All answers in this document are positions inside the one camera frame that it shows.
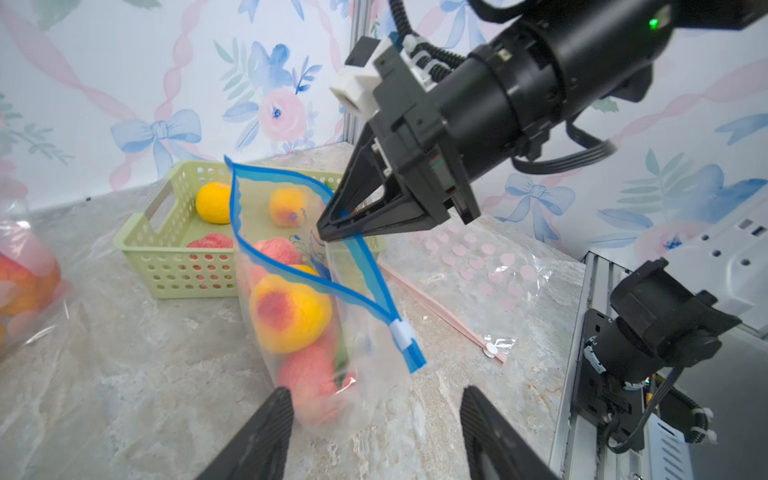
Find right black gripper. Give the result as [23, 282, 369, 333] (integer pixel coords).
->
[317, 1, 675, 241]

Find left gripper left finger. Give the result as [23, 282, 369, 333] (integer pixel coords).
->
[197, 387, 294, 480]

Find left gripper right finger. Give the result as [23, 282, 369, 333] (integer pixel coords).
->
[460, 385, 557, 480]

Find pink peach bottom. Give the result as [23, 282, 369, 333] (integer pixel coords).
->
[247, 237, 303, 287]

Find pink peach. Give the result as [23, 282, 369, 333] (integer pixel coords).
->
[277, 336, 356, 426]
[247, 237, 303, 287]
[187, 233, 234, 249]

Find pink zipper clear bag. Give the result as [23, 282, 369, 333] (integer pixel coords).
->
[1, 176, 70, 353]
[378, 219, 552, 363]

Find yellow peach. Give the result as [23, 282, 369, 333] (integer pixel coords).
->
[268, 187, 307, 227]
[195, 182, 231, 225]
[249, 274, 333, 355]

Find blue zipper clear bag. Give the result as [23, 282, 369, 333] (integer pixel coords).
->
[229, 163, 426, 441]

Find yellow peach top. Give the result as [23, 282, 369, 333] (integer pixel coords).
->
[195, 182, 231, 225]

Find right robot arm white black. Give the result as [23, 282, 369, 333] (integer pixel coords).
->
[317, 1, 767, 454]

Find light green plastic basket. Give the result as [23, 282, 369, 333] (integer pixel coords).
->
[115, 161, 390, 305]

